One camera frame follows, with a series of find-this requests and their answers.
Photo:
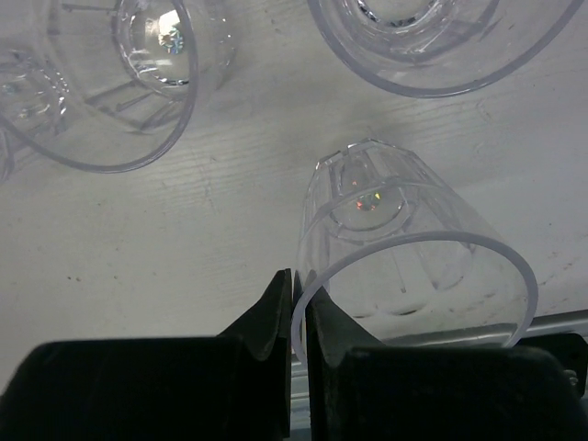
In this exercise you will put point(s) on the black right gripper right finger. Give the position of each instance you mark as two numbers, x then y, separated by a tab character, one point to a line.
335	343

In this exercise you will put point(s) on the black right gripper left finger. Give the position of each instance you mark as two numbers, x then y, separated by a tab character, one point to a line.
260	394

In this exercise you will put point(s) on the clear glass cup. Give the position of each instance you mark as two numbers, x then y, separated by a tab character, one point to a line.
402	252
33	106
138	72
434	49

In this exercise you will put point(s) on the aluminium front rail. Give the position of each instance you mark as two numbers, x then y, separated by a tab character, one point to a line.
572	322

